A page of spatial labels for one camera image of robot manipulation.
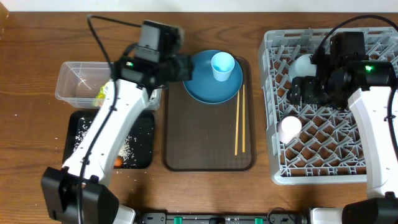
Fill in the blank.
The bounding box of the light blue bowl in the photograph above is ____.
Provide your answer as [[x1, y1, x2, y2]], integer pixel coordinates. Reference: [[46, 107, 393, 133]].
[[288, 54, 317, 82]]

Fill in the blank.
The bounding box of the dark blue plate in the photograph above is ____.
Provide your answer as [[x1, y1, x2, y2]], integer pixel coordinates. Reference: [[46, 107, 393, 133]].
[[183, 50, 243, 105]]

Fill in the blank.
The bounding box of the light blue cup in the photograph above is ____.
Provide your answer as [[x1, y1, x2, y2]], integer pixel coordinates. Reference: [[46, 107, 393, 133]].
[[211, 52, 235, 82]]

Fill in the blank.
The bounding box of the pink cup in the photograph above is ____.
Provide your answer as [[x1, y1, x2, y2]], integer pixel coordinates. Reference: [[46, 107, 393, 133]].
[[277, 116, 302, 144]]

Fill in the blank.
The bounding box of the wooden chopstick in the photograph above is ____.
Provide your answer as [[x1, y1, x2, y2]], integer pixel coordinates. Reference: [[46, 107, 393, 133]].
[[242, 84, 246, 153], [234, 90, 240, 156]]

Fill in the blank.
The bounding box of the white cooked rice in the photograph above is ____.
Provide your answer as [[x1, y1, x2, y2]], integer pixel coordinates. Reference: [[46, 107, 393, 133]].
[[72, 118, 137, 168]]

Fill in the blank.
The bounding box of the orange carrot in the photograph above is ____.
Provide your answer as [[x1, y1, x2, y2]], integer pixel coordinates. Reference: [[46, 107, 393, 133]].
[[114, 156, 124, 168]]

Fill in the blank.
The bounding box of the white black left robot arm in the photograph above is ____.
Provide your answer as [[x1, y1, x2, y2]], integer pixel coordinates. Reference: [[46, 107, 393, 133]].
[[41, 54, 193, 223]]

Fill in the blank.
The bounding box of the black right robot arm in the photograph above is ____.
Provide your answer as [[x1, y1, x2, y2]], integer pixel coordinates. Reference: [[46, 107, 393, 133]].
[[289, 60, 397, 223]]

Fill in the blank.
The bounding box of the grey dishwasher rack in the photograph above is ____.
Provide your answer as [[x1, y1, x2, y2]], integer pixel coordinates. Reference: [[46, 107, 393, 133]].
[[259, 27, 397, 185]]

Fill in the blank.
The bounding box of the black waste tray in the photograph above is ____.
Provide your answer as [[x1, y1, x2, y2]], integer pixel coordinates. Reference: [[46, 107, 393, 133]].
[[62, 110, 155, 169]]

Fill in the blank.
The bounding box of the brown plastic serving tray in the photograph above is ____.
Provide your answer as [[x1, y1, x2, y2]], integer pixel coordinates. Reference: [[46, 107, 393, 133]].
[[162, 57, 256, 172]]

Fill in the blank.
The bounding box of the green yellow snack wrapper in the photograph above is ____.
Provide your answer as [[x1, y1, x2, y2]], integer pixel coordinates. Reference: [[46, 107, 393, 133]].
[[91, 82, 109, 107]]

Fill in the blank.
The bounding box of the clear plastic bin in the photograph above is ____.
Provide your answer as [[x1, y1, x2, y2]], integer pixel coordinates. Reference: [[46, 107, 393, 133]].
[[55, 60, 162, 111]]

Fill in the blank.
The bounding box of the black mounting rail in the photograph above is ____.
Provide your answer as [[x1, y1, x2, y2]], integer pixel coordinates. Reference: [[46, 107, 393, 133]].
[[134, 210, 310, 224]]

